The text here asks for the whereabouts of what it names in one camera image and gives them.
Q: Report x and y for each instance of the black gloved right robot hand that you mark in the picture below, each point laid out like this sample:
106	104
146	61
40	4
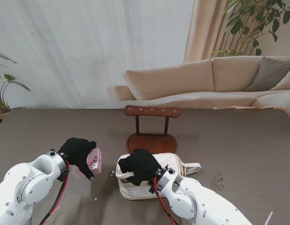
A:
142	164

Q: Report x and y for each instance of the white sheer curtain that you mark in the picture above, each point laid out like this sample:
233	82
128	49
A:
88	47

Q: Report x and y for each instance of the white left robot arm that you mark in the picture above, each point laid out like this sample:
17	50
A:
30	182

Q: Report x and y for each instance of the dark wooden jewelry stand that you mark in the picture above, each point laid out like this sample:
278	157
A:
151	143

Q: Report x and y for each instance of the dark green leafy plant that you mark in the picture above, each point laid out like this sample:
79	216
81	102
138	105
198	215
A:
236	25

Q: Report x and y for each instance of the cream handbag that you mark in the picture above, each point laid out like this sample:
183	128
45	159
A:
135	193

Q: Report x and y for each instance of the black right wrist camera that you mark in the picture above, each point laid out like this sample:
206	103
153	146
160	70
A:
151	186

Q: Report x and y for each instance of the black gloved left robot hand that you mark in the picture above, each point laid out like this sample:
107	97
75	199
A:
76	150

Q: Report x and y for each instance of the grey cushion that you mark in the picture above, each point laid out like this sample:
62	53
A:
269	75

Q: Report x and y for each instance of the beige curtain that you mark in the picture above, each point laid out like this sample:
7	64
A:
205	35

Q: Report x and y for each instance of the large leaf green plant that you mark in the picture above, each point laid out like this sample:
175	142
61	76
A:
11	78

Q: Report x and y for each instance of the pink floral jewelry box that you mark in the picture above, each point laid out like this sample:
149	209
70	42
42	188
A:
96	161

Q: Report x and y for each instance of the beige sofa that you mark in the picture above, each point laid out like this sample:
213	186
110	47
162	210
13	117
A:
182	79

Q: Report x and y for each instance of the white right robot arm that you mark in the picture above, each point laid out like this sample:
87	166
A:
187	201

